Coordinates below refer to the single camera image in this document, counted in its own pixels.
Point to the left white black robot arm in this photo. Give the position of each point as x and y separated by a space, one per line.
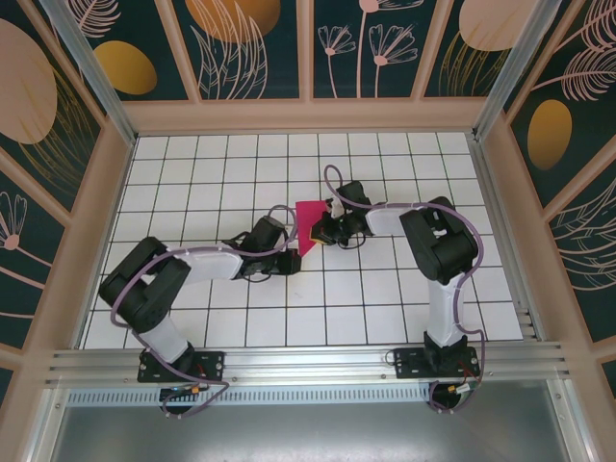
212 264

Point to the aluminium corner post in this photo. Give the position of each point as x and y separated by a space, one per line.
96 82
510 62

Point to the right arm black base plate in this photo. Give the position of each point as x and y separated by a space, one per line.
409 366

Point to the grey metal panel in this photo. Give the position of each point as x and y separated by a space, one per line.
308 433

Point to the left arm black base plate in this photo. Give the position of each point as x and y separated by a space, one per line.
212 366

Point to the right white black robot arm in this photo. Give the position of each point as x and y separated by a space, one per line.
385 221

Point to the long aluminium mounting rail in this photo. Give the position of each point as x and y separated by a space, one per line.
308 361

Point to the magenta cloth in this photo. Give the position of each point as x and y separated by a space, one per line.
305 226

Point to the aluminium side rail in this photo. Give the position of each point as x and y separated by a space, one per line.
500 240

